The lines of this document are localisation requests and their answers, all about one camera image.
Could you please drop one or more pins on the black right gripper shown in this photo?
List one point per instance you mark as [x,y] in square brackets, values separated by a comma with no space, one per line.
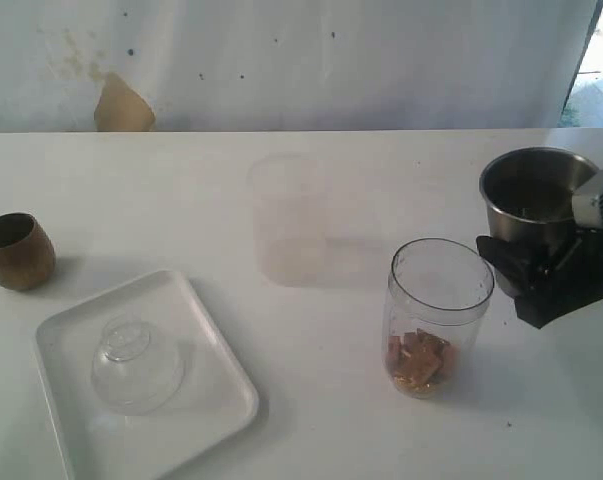
[548,286]

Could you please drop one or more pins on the stainless steel tumbler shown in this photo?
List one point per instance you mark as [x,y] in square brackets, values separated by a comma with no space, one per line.
[528,194]

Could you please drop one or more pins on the clear plastic shaker cup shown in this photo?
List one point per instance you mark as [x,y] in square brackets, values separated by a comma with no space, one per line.
[440,286]

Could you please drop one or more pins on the clear dome strainer lid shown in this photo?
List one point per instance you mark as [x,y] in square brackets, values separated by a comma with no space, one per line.
[136,366]

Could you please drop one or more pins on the brown wooden cup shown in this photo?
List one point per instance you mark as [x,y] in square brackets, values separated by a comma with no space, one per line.
[27,255]

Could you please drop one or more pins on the frosted translucent plastic cup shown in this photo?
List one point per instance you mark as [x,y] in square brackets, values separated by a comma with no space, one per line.
[288,198]

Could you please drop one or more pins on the white rectangular tray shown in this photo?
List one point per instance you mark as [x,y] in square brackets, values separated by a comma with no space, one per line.
[215,401]

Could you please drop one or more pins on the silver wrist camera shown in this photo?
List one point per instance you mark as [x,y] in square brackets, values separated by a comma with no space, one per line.
[587,203]

